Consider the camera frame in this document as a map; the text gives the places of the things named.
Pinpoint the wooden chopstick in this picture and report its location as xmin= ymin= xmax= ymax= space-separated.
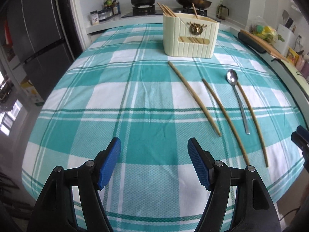
xmin=168 ymin=61 xmax=222 ymax=137
xmin=236 ymin=81 xmax=269 ymax=168
xmin=202 ymin=78 xmax=251 ymax=166

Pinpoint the metal spoon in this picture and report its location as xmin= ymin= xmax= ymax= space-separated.
xmin=226 ymin=69 xmax=250 ymax=135

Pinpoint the teal white plaid tablecloth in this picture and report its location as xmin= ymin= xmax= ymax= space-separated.
xmin=21 ymin=24 xmax=305 ymax=231

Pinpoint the wooden cutting board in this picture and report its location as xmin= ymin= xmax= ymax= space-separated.
xmin=240 ymin=29 xmax=288 ymax=62

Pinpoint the white knife block holder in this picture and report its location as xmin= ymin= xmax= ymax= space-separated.
xmin=274 ymin=24 xmax=296 ymax=57

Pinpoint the black tray under board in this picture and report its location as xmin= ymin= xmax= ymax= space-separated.
xmin=238 ymin=32 xmax=267 ymax=54

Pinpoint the bag of sponges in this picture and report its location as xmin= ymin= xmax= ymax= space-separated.
xmin=249 ymin=16 xmax=285 ymax=45

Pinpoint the cream utensil holder box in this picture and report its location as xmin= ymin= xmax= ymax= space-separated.
xmin=163 ymin=13 xmax=220 ymax=59

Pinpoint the spice jar rack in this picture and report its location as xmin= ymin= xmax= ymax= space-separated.
xmin=90 ymin=9 xmax=114 ymax=26

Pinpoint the dark soy sauce bottle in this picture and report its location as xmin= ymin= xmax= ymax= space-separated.
xmin=113 ymin=0 xmax=121 ymax=15

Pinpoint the yellow green sauce bottle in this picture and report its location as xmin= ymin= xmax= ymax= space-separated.
xmin=104 ymin=0 xmax=114 ymax=17

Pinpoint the dark grey refrigerator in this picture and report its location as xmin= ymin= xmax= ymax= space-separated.
xmin=6 ymin=0 xmax=82 ymax=100

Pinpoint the chopstick in holder left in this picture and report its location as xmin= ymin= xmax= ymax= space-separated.
xmin=157 ymin=2 xmax=177 ymax=17

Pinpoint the chopstick in holder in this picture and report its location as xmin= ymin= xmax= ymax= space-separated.
xmin=192 ymin=3 xmax=199 ymax=19
xmin=157 ymin=2 xmax=177 ymax=17

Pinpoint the dark glass kettle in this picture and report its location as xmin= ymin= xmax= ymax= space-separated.
xmin=216 ymin=1 xmax=229 ymax=20

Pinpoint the chopstick in holder right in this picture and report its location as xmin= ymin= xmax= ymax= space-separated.
xmin=192 ymin=3 xmax=199 ymax=19

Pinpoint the wok with glass lid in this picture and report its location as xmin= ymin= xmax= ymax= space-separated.
xmin=176 ymin=0 xmax=212 ymax=9

